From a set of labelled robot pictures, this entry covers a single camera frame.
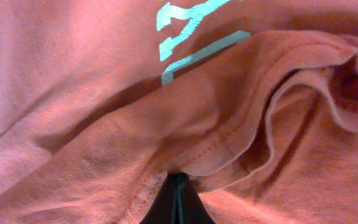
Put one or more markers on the orange soccer t-shirt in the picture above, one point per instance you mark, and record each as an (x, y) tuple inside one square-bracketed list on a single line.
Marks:
[(256, 101)]

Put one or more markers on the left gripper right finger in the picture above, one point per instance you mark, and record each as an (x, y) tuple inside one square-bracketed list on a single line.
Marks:
[(190, 209)]

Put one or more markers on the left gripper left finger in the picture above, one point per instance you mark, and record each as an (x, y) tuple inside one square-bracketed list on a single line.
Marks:
[(164, 208)]

